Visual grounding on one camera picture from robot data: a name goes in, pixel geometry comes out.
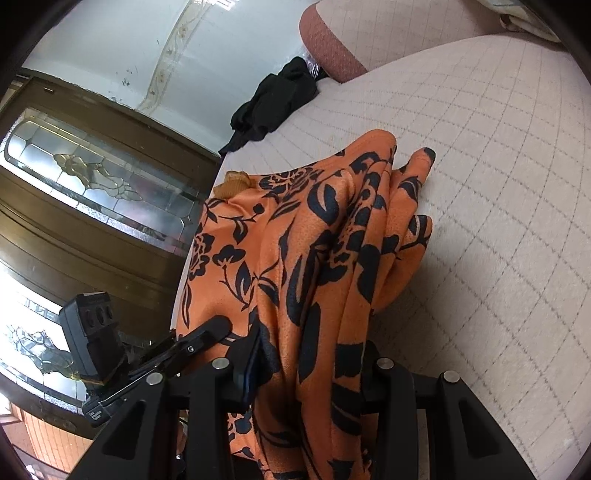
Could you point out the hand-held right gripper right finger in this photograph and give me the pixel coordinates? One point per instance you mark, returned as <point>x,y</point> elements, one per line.
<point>392,383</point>

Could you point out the orange black floral blouse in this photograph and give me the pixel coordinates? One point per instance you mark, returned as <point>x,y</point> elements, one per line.
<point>300,254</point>

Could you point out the black clothes pile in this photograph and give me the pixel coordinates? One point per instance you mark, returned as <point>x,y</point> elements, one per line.
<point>272,101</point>

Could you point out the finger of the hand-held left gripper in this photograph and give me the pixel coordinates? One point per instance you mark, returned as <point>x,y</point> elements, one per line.
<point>194,344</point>

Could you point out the wooden door with stained glass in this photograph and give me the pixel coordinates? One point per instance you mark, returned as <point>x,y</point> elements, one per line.
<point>92,207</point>

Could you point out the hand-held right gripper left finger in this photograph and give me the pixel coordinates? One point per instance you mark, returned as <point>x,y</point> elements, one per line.
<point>251,364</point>

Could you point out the pink brown bolster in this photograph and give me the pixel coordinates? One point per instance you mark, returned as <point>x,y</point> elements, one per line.
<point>369,32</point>

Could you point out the cream floral blanket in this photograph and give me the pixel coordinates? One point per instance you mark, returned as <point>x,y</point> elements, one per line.
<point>521,16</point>

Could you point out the clear plastic bag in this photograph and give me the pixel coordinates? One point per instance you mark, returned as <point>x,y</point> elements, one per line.
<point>315,69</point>

